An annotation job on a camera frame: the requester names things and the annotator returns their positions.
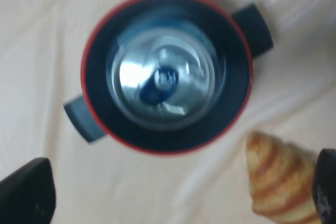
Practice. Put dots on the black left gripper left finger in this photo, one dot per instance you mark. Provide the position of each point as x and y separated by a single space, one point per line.
28 195

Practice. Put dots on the blue beverage can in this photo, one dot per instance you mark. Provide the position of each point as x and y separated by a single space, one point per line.
163 70

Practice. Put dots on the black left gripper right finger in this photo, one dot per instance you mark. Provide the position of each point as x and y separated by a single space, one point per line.
323 189

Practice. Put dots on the striped croissant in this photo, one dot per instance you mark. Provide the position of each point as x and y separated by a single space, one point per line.
280 180

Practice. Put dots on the pink tablecloth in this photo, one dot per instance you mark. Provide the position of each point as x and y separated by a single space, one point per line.
42 42

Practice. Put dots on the red pot with black handles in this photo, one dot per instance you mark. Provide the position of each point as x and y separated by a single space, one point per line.
238 39

